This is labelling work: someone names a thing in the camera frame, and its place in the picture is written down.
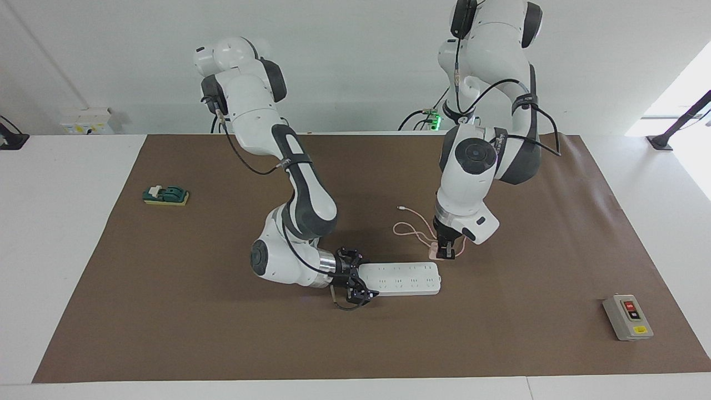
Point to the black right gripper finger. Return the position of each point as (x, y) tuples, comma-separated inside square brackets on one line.
[(362, 294), (361, 260)]

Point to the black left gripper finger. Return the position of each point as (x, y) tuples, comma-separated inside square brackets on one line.
[(442, 250), (451, 253)]

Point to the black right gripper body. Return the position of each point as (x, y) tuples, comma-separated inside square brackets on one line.
[(345, 269)]

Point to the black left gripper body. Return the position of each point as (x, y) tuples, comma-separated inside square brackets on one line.
[(447, 232)]

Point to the pink charger plug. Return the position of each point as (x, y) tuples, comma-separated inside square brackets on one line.
[(434, 253)]

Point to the white power strip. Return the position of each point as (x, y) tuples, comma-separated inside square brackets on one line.
[(402, 279)]

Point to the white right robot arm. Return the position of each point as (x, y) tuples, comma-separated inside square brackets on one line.
[(255, 111)]

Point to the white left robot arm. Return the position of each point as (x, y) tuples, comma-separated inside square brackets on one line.
[(472, 172)]

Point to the green lit connector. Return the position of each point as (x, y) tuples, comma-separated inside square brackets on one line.
[(433, 119)]

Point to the brown table mat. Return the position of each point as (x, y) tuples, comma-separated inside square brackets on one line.
[(222, 333)]

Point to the grey on-off switch box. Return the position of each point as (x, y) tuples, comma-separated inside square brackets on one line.
[(627, 319)]

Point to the green knife switch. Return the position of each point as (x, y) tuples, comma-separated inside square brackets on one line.
[(166, 195)]

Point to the white wall socket box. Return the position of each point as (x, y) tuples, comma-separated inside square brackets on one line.
[(86, 121)]

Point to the black desk clamp mount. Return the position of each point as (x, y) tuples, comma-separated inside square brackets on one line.
[(14, 139)]

